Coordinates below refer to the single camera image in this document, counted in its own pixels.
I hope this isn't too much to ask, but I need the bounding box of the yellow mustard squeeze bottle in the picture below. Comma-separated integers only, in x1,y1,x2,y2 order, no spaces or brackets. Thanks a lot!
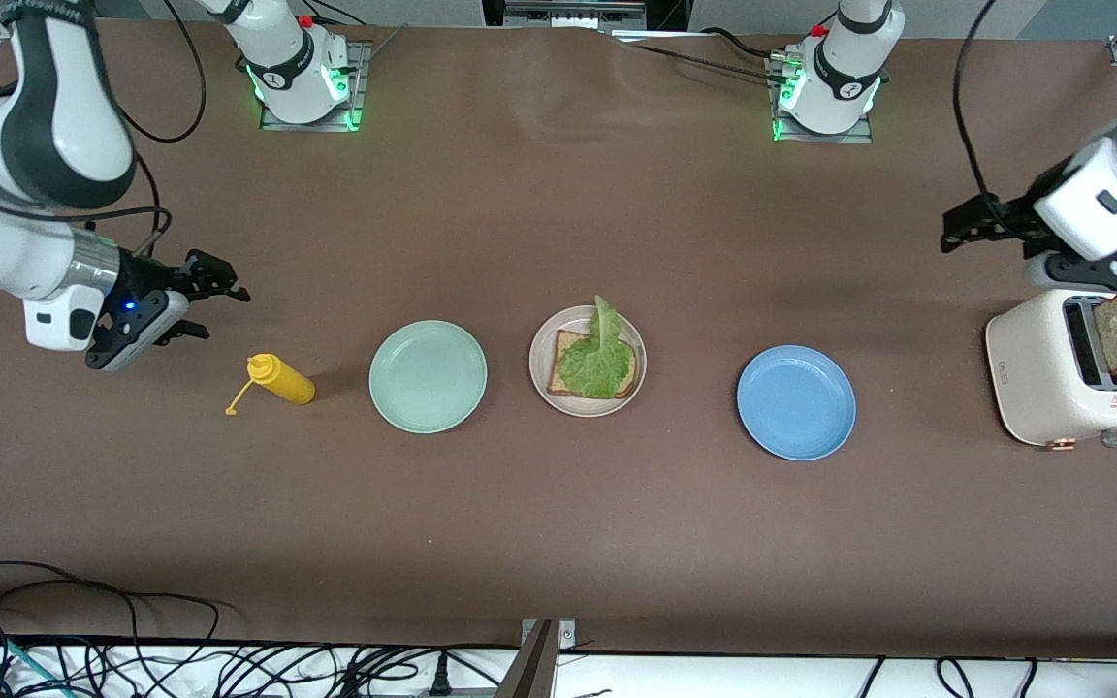
225,354,316,416

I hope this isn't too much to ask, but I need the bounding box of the green lettuce leaf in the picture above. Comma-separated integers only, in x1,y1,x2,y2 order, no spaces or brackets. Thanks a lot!
558,296,637,400

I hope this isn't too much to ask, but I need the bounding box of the mint green plate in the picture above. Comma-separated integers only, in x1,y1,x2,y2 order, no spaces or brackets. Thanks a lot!
368,320,488,434

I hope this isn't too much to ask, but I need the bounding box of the blue plate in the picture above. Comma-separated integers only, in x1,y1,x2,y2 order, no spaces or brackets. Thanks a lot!
737,345,857,461

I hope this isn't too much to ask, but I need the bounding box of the beige plate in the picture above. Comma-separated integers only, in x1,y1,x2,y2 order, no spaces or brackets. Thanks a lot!
528,306,648,419

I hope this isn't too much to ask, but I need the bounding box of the cream white toaster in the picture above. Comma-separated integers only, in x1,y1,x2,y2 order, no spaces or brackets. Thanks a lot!
985,285,1117,450

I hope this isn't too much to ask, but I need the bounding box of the black metal equipment box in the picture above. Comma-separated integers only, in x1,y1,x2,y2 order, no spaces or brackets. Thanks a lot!
481,0,690,32

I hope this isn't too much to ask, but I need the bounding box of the white shelf board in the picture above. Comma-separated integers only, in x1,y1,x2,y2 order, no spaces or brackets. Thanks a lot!
0,635,1117,698

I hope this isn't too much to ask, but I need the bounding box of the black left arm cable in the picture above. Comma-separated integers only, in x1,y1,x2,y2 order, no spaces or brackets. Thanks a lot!
953,0,1005,209

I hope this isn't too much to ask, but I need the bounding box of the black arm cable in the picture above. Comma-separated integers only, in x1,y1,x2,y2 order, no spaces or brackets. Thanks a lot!
0,0,206,258
953,0,1005,209

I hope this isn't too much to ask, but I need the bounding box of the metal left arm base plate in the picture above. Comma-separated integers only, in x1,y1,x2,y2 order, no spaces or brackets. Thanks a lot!
770,48,876,144

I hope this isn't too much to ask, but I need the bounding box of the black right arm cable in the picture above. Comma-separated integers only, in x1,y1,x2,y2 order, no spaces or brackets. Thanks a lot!
0,0,206,258

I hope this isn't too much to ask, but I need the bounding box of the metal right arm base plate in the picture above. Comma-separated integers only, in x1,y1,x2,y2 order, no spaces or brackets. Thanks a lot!
259,41,372,133

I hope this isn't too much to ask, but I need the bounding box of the thin grey cable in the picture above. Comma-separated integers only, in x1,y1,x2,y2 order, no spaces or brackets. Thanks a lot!
612,34,784,83
363,23,410,65

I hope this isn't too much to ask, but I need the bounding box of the thick black cable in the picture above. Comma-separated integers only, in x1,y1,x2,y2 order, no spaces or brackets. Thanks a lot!
699,26,784,61

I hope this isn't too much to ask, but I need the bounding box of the grey metal bracket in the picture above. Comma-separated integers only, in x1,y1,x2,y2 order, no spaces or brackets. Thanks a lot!
495,618,579,698

